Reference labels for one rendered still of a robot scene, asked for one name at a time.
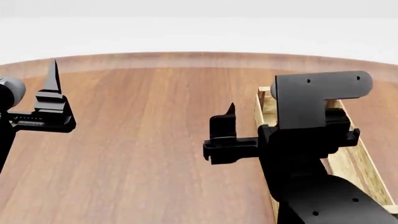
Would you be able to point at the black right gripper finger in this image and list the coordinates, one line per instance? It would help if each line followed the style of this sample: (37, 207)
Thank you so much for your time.
(337, 117)
(222, 126)

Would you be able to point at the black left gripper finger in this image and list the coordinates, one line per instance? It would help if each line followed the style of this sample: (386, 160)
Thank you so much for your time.
(51, 100)

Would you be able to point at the light wooden tray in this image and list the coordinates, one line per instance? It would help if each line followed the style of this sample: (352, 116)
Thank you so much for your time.
(357, 168)

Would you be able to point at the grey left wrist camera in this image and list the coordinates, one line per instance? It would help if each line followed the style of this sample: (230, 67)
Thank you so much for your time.
(11, 91)

